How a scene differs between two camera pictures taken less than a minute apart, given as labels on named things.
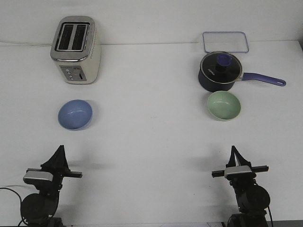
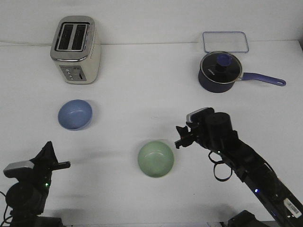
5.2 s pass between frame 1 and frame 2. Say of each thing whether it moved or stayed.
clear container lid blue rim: stayed
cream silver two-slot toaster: stayed
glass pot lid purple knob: stayed
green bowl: moved
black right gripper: moved
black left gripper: moved
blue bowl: stayed
